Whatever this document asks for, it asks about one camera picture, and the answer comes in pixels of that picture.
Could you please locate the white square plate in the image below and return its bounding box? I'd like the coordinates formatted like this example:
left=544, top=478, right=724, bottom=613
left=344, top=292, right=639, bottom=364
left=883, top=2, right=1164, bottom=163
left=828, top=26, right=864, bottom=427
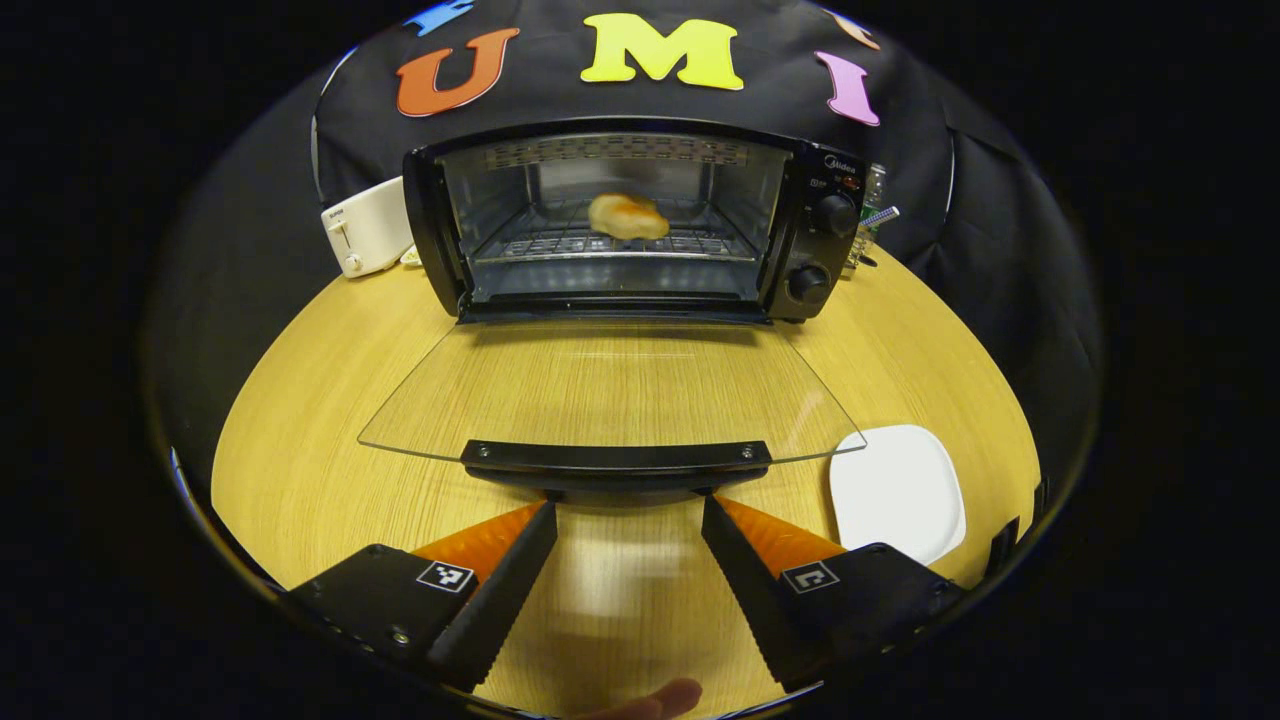
left=829, top=425, right=968, bottom=568

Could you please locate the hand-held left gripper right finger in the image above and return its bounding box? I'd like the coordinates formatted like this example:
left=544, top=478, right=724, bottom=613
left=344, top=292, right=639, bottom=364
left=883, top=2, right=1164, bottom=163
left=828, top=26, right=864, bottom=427
left=701, top=494, right=968, bottom=694

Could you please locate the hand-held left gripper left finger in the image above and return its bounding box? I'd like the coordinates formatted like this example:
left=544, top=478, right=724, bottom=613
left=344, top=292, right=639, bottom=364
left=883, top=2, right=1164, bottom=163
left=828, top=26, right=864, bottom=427
left=283, top=499, right=559, bottom=694

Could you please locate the black electric oven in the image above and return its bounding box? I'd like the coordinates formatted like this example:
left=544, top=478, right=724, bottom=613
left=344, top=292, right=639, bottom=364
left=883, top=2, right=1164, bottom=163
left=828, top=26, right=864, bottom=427
left=357, top=118, right=869, bottom=507

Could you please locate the black backdrop cloth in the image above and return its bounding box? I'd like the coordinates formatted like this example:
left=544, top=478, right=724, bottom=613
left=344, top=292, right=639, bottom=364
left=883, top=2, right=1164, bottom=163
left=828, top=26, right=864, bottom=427
left=150, top=0, right=1106, bottom=491

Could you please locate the metal wire utensil holder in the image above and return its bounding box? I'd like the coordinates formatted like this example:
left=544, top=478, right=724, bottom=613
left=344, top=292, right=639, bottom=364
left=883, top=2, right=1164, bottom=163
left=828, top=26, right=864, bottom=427
left=843, top=205, right=883, bottom=277

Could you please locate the golden croissant bread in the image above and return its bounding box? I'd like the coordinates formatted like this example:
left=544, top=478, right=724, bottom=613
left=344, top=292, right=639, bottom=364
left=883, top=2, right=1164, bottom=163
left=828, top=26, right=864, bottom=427
left=587, top=193, right=672, bottom=242

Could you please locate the white toaster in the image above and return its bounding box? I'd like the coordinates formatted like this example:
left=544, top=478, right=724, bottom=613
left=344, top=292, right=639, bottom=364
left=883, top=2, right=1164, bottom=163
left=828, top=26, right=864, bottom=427
left=321, top=177, right=417, bottom=279

